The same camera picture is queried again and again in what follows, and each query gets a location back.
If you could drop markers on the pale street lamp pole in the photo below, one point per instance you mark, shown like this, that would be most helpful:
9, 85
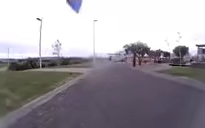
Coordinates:
94, 40
40, 43

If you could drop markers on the dark leafy tree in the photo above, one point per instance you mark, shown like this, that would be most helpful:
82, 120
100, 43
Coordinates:
136, 50
180, 51

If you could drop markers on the dark grey paved road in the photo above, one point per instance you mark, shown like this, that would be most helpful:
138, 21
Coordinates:
123, 96

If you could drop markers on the pale side path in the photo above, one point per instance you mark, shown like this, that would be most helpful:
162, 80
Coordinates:
61, 70

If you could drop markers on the bare thin tree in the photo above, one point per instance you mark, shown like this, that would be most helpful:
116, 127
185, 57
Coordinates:
57, 48

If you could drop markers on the blue flag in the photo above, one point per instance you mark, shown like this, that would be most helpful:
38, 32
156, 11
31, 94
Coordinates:
75, 4

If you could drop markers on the pale concrete kerb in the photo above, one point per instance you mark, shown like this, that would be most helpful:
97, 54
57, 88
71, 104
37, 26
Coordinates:
176, 78
40, 100

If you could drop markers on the dark low hedge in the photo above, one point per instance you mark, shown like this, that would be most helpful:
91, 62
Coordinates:
30, 64

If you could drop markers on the green grass verge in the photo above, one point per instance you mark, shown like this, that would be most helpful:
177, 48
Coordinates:
20, 86
193, 73

